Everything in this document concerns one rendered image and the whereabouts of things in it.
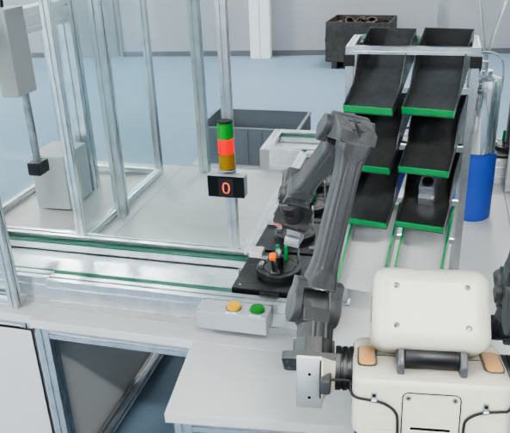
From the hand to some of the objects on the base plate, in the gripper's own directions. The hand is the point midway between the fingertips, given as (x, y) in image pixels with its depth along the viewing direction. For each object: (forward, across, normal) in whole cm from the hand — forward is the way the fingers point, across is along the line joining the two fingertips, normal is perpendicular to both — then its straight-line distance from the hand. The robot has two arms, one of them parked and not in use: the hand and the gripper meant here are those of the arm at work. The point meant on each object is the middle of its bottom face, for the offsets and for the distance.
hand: (295, 228), depth 197 cm
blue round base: (+74, +49, +52) cm, 102 cm away
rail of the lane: (+13, -27, -34) cm, 45 cm away
